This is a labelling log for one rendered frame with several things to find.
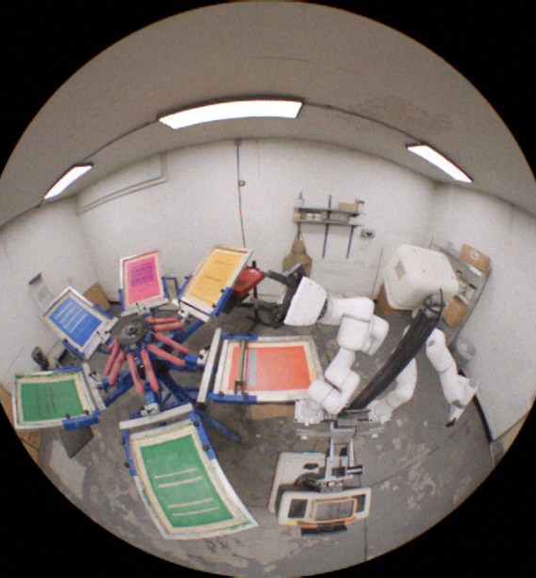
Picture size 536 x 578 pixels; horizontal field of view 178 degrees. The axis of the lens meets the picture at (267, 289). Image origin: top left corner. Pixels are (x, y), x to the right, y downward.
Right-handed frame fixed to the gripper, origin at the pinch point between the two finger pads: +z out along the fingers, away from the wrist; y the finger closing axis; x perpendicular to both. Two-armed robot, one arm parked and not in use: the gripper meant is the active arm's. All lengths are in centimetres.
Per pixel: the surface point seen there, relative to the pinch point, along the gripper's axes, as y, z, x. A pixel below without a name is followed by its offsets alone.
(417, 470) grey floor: 131, -203, -130
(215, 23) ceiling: -91, 60, 18
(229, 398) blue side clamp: 81, -39, 44
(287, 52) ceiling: -115, 25, 26
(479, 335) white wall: -53, -338, -137
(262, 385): 71, -63, 44
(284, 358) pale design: 55, -85, 53
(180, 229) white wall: -20, 1, 286
